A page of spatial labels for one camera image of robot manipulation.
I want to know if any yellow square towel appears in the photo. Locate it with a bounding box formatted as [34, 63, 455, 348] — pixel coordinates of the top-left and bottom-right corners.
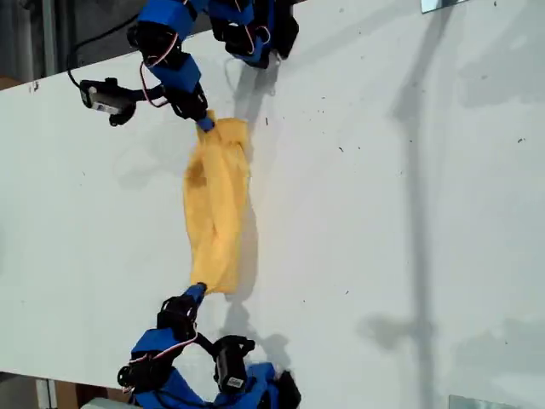
[182, 109, 255, 297]

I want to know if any brown cardboard box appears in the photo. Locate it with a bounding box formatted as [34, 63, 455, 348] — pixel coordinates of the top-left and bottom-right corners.
[54, 380, 134, 409]

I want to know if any white box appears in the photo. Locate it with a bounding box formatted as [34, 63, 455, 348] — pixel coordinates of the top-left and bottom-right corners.
[79, 396, 134, 409]

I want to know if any red white servo wire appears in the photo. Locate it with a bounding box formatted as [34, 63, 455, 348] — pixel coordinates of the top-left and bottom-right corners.
[127, 331, 200, 366]
[139, 32, 180, 108]

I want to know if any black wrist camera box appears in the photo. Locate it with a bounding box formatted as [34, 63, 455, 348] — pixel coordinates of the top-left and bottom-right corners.
[78, 76, 137, 128]
[211, 335, 256, 391]

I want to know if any black camera cable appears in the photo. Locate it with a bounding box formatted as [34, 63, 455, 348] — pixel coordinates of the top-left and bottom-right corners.
[66, 23, 141, 89]

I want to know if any grey metal frame bar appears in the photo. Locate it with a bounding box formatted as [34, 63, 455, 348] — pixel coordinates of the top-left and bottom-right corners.
[41, 0, 59, 82]

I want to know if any white frame bar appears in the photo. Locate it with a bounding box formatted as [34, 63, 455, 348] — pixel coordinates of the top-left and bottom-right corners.
[35, 377, 57, 409]

